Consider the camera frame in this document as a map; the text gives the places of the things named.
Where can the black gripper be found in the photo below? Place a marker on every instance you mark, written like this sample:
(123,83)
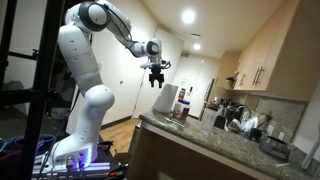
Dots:
(156,75)

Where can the white and orange bottle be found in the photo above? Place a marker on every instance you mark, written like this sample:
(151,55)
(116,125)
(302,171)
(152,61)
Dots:
(182,94)

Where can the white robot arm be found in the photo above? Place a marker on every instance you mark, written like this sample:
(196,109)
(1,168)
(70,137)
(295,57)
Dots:
(73,40)

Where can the clear jar with purple lid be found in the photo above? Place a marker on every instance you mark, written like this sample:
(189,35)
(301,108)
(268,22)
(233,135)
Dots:
(181,110)

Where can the clear plastic cup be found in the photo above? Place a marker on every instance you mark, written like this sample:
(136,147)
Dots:
(208,119)

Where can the upper wooden kitchen cabinets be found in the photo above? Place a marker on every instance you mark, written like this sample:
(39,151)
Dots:
(283,59)

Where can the black metal frame post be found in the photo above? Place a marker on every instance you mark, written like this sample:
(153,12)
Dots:
(52,21)

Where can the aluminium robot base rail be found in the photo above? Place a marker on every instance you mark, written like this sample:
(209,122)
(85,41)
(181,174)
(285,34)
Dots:
(69,171)

